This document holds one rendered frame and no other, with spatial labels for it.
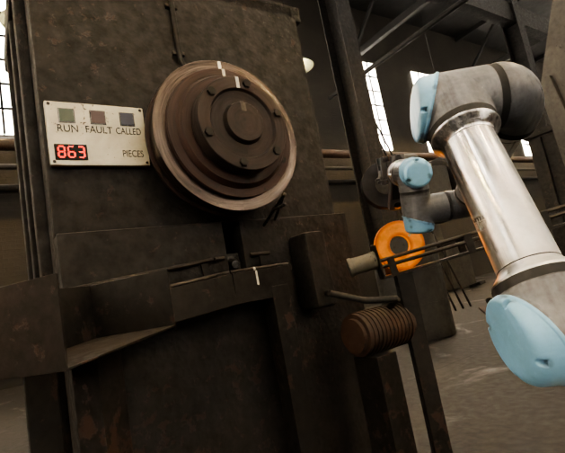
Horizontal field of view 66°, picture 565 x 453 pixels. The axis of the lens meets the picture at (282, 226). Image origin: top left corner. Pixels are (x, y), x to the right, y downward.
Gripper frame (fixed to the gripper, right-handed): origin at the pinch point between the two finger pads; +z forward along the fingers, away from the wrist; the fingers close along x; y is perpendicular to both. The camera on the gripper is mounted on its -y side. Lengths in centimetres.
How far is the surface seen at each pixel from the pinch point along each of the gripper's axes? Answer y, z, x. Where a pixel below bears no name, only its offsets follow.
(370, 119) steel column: 55, 424, -99
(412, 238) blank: -19.3, -7.7, -4.2
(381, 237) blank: -17.3, -7.2, 5.3
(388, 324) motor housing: -39.8, -21.1, 10.2
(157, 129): 25, -22, 63
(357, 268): -24.8, -10.2, 14.6
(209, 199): 5, -20, 54
